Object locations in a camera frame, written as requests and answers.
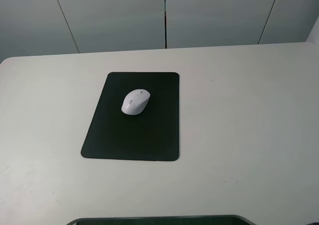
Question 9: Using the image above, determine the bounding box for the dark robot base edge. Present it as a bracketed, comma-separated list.
[69, 215, 252, 225]

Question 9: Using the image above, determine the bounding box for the white computer mouse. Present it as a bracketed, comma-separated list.
[121, 89, 151, 115]

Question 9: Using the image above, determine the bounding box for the black mouse pad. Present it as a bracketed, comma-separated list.
[81, 72, 179, 161]

